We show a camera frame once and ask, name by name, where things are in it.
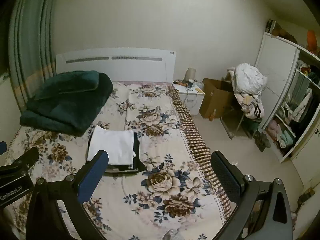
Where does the white nightstand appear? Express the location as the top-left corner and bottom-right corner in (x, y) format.
(172, 83), (205, 116)

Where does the grey green curtain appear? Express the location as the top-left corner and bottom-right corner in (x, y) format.
(8, 0), (56, 111)

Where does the chair with clothes pile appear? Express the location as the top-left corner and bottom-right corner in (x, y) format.
(220, 63), (267, 139)

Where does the white t-shirt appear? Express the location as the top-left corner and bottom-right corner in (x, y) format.
(87, 126), (136, 165)

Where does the dark green folded blanket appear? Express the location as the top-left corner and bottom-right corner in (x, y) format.
(20, 70), (113, 137)

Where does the beige table lamp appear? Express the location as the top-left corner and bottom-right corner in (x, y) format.
(184, 68), (196, 82)

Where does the white wardrobe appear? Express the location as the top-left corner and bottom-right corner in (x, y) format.
(255, 33), (319, 163)

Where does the brown cardboard box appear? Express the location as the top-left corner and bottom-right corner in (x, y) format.
(199, 77), (234, 119)

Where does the floral bed blanket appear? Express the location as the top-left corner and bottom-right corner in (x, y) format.
(5, 82), (231, 239)

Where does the white bed headboard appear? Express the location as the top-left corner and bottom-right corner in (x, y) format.
(56, 48), (176, 83)

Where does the black grey striped folded garment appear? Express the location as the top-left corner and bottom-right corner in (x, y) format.
(105, 132), (146, 174)

